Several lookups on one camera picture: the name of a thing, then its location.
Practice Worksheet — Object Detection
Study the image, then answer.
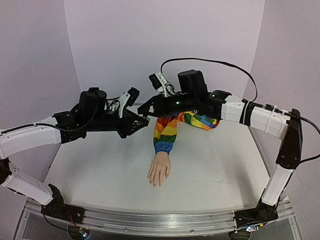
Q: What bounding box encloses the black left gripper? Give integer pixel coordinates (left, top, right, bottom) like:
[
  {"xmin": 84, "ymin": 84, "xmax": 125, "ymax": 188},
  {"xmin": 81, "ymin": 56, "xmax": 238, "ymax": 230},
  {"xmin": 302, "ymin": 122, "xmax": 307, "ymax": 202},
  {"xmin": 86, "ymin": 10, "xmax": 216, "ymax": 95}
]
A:
[{"xmin": 86, "ymin": 109, "xmax": 150, "ymax": 139}]

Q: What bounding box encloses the nail polish bottle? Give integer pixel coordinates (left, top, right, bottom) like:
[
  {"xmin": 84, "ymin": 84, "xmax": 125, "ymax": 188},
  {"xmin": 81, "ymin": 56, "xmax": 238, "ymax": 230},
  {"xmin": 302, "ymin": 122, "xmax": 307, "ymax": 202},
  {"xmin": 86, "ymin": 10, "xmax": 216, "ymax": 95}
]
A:
[{"xmin": 139, "ymin": 116, "xmax": 150, "ymax": 126}]

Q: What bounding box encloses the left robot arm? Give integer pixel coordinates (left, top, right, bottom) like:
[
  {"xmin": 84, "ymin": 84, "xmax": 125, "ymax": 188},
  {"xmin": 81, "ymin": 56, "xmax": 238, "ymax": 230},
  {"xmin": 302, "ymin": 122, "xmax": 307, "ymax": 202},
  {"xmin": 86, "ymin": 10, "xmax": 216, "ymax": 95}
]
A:
[{"xmin": 0, "ymin": 87, "xmax": 149, "ymax": 219}]

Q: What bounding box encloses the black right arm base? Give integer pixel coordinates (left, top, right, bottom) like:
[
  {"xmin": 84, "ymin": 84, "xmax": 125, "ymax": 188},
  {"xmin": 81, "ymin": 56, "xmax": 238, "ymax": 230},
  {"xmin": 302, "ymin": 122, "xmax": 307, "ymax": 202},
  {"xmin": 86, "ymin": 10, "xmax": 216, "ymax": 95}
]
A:
[{"xmin": 233, "ymin": 197, "xmax": 280, "ymax": 230}]

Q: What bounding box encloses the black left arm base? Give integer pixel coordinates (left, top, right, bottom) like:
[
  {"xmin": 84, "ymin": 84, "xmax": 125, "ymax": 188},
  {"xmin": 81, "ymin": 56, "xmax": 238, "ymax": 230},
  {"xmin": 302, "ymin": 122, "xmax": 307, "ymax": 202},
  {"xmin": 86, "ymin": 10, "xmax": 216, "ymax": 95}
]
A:
[{"xmin": 41, "ymin": 183, "xmax": 85, "ymax": 224}]

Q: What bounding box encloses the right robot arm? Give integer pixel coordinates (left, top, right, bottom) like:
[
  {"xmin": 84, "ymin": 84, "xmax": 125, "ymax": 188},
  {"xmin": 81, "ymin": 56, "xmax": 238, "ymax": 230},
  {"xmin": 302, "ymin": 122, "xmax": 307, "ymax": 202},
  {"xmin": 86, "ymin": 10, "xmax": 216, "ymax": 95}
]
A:
[{"xmin": 137, "ymin": 69, "xmax": 303, "ymax": 206}]

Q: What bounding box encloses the mannequin hand with clear nails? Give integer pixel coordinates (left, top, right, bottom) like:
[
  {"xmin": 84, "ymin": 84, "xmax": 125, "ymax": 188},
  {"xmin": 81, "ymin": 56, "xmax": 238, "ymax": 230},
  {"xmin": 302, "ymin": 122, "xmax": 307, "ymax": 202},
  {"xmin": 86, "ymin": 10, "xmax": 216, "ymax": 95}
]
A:
[{"xmin": 147, "ymin": 151, "xmax": 171, "ymax": 189}]

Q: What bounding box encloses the rainbow striped jacket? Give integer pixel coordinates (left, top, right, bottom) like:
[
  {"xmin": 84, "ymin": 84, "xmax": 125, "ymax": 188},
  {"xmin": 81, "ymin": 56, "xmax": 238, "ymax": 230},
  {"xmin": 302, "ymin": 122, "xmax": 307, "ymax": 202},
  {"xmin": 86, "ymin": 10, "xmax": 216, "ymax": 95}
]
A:
[{"xmin": 153, "ymin": 111, "xmax": 220, "ymax": 154}]

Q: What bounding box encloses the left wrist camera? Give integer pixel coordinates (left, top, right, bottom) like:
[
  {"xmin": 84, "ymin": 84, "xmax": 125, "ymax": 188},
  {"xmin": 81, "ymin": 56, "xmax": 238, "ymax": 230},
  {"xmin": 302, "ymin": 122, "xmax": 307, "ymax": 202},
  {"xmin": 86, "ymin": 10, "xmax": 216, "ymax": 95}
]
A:
[{"xmin": 118, "ymin": 87, "xmax": 140, "ymax": 118}]

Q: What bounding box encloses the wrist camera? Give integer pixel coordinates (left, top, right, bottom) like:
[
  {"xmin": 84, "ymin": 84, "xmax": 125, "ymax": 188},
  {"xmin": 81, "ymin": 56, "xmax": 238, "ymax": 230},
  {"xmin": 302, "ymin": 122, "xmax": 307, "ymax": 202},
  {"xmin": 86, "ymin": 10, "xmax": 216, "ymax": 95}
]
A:
[
  {"xmin": 148, "ymin": 72, "xmax": 175, "ymax": 98},
  {"xmin": 118, "ymin": 87, "xmax": 140, "ymax": 118}
]

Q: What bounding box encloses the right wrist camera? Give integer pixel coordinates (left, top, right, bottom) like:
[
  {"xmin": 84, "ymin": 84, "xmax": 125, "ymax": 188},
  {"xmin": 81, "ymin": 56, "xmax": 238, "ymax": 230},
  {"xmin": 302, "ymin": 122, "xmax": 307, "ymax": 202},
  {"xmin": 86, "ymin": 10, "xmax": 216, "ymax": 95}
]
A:
[{"xmin": 148, "ymin": 72, "xmax": 175, "ymax": 98}]

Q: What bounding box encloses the aluminium front rail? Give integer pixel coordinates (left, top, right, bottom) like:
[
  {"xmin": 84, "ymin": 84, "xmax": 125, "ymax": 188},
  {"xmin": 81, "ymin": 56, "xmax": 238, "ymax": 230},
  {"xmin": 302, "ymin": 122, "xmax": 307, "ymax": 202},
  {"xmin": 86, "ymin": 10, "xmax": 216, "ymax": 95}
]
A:
[{"xmin": 25, "ymin": 200, "xmax": 295, "ymax": 237}]

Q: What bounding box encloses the black right camera cable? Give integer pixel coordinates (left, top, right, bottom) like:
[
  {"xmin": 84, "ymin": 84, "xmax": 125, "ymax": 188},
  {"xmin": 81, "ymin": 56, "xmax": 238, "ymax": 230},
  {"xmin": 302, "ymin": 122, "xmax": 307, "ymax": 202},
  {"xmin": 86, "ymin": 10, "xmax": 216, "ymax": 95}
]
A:
[{"xmin": 160, "ymin": 58, "xmax": 258, "ymax": 102}]

